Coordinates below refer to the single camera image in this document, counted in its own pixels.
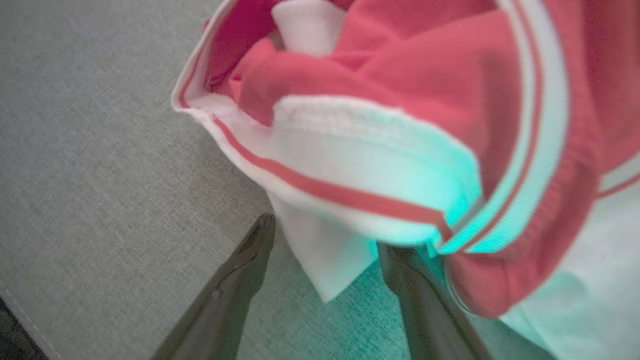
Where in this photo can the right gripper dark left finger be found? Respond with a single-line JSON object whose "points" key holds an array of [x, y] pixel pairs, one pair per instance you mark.
{"points": [[220, 310]]}

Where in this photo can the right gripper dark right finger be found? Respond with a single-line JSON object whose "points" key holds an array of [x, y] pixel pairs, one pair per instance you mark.
{"points": [[430, 320]]}

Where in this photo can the red basketball jersey white trim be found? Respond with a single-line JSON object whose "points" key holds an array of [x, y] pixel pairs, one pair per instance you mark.
{"points": [[425, 65]]}

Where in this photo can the wide grey sofa seat cushion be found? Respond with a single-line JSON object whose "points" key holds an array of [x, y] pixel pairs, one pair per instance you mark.
{"points": [[100, 150]]}

